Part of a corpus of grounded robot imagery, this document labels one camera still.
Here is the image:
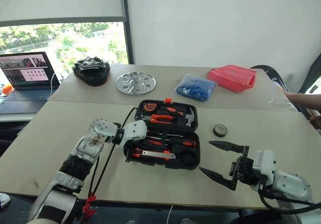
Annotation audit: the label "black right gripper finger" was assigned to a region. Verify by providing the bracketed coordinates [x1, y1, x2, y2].
[208, 140, 250, 157]
[199, 167, 238, 191]

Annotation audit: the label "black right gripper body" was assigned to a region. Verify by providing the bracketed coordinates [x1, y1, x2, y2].
[229, 155, 262, 187]

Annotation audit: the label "black orange handle screwdriver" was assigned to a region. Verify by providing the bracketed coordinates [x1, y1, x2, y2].
[160, 133, 198, 149]

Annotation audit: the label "orange silver utility knife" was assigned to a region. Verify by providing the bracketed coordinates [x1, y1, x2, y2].
[131, 147, 177, 160]

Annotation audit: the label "small orange handle screwdriver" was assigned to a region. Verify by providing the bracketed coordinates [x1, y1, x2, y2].
[146, 138, 168, 147]

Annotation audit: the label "black tool case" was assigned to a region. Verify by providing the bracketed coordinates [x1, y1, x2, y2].
[123, 97, 201, 170]

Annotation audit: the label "black electrical tape roll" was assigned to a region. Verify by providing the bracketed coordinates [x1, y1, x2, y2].
[213, 124, 229, 137]

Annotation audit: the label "blue plastic bag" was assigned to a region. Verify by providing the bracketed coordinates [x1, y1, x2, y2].
[174, 73, 218, 102]

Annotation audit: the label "red plastic container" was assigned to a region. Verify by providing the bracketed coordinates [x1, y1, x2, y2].
[207, 64, 258, 94]

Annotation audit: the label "black chair backrest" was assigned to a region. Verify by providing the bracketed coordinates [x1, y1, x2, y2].
[250, 64, 286, 92]

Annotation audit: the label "orange black tape measure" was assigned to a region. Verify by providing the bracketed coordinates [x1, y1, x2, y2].
[141, 102, 157, 113]

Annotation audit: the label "round perforated steel plate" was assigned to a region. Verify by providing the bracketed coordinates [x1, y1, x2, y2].
[116, 71, 156, 94]

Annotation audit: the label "black crumpled plastic bundle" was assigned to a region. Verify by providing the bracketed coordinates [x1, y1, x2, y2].
[72, 56, 111, 87]

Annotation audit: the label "open dark laptop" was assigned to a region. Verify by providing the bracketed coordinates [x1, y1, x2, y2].
[0, 51, 61, 115]

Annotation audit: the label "white roller blind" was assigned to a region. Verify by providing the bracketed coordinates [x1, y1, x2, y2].
[0, 0, 126, 28]

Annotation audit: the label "small orange object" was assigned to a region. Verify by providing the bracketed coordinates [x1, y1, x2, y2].
[2, 83, 16, 95]

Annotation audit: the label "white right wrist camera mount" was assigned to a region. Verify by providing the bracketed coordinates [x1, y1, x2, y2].
[252, 150, 277, 185]

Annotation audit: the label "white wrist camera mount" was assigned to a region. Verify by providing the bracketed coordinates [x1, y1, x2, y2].
[122, 120, 149, 149]
[252, 150, 277, 185]

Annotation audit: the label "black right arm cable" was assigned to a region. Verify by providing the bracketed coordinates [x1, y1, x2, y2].
[258, 190, 321, 215]

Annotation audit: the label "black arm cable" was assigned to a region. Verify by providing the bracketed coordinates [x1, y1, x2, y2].
[258, 190, 321, 215]
[88, 107, 138, 202]

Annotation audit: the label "thin white hanging cable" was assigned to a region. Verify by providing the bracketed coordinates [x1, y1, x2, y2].
[167, 204, 175, 224]

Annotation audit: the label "black orange handle claw hammer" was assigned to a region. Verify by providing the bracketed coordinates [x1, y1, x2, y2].
[159, 105, 197, 129]

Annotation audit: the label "orange handled pliers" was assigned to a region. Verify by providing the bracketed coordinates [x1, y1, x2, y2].
[141, 114, 174, 125]

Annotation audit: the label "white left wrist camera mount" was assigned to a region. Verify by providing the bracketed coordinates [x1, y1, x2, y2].
[122, 120, 149, 149]

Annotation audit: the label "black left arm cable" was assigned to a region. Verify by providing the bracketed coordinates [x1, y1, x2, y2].
[88, 107, 138, 202]

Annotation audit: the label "red cable clip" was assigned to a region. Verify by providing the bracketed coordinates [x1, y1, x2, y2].
[82, 195, 97, 218]

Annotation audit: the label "dark window frame post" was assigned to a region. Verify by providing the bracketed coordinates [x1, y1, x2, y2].
[119, 0, 136, 65]

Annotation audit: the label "white laptop cable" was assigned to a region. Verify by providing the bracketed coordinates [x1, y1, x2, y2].
[50, 72, 64, 89]

